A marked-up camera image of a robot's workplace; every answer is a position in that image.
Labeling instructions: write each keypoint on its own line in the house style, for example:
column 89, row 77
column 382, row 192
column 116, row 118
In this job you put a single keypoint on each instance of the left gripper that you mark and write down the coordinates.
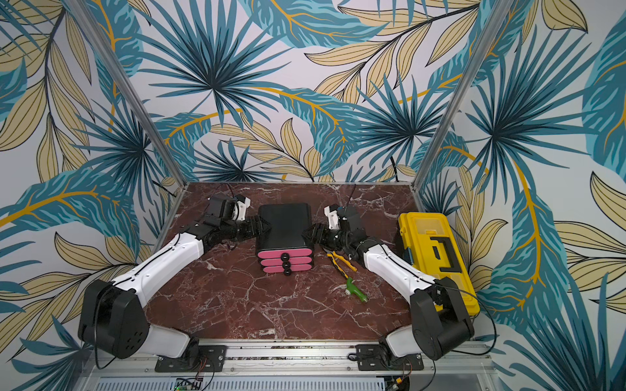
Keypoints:
column 257, row 230

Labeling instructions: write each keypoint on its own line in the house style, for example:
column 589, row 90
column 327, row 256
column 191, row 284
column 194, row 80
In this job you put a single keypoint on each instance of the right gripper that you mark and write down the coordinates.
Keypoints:
column 318, row 235

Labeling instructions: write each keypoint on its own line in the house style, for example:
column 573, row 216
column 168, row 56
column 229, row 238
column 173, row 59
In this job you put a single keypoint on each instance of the black drawer cabinet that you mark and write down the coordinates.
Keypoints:
column 287, row 223

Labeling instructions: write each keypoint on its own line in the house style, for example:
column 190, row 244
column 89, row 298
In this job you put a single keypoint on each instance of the pink drawer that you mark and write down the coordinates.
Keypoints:
column 278, row 262
column 289, row 270
column 285, row 253

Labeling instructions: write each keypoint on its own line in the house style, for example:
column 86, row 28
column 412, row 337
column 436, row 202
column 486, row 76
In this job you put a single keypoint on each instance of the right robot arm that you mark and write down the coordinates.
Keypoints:
column 440, row 320

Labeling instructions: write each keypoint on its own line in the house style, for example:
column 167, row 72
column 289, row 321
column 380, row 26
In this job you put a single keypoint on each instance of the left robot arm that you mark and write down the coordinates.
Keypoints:
column 113, row 318

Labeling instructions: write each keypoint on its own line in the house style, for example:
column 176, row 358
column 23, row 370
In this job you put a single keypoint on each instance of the yellow black pliers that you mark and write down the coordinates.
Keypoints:
column 338, row 262

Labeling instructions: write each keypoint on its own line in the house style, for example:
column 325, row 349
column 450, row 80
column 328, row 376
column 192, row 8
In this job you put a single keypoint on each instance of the green plastic toy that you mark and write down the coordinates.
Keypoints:
column 353, row 290

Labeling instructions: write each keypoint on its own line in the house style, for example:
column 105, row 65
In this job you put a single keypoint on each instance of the yellow toolbox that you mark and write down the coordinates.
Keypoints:
column 429, row 239

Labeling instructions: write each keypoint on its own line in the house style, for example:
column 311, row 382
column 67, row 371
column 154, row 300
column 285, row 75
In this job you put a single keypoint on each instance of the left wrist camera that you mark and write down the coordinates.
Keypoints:
column 242, row 203

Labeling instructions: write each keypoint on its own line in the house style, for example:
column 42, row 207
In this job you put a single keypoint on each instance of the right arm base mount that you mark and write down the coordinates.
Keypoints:
column 376, row 357

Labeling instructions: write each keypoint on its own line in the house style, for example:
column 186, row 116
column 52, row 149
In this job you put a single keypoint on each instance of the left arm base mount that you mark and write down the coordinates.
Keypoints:
column 198, row 358

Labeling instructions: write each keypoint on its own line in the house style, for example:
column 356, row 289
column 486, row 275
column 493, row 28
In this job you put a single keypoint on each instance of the aluminium rail frame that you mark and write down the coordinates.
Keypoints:
column 297, row 365

